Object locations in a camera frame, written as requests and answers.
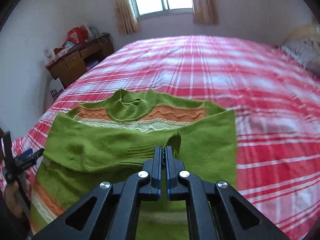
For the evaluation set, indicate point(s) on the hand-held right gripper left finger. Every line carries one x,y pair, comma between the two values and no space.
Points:
158,172

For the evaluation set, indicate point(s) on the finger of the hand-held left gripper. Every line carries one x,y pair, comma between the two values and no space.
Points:
33,160
25,155

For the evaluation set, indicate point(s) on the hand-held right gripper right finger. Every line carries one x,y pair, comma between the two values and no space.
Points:
169,172

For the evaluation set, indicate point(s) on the green knitted sweater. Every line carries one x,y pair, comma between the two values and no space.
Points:
100,142

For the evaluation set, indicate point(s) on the person's left hand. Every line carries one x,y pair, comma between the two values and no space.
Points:
11,200

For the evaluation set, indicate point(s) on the white paper bag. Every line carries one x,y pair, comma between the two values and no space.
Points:
55,91

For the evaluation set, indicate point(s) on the white card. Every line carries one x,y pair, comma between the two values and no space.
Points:
49,55

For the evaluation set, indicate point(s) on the wooden desk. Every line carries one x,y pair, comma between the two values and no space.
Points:
72,62

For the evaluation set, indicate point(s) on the red box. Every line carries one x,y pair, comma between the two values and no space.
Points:
60,52

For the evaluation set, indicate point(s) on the red plaid bed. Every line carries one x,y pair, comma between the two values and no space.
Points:
250,92

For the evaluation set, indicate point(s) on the red gift bag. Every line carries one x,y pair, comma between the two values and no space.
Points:
75,35

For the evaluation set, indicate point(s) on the white plastic bag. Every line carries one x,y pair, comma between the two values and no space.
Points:
92,32

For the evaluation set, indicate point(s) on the beige curtain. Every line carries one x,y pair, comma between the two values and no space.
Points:
125,10
205,5

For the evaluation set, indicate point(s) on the patterned pillow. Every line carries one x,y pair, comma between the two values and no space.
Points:
302,51

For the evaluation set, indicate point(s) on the yellow headboard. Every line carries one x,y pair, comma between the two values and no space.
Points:
303,31

